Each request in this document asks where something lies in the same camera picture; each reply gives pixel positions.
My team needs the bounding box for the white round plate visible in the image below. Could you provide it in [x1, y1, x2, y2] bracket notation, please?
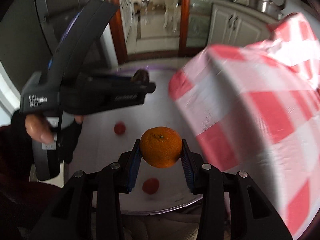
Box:
[64, 66, 202, 215]

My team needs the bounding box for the orange mandarin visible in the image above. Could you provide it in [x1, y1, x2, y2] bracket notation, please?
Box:
[139, 126, 182, 168]

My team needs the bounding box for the red white checkered tablecloth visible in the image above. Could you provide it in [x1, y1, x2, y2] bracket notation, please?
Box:
[169, 12, 319, 239]

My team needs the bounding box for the small red cherry tomato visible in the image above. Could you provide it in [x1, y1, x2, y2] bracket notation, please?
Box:
[114, 121, 126, 135]

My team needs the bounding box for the person's left hand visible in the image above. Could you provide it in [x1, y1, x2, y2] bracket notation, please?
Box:
[24, 113, 85, 145]

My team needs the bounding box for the wooden door frame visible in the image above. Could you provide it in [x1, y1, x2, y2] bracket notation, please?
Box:
[178, 0, 190, 57]

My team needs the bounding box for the white kitchen cabinet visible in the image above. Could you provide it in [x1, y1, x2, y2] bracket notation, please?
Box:
[208, 0, 276, 47]

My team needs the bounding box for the steel pot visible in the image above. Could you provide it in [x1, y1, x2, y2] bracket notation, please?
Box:
[248, 0, 283, 20]

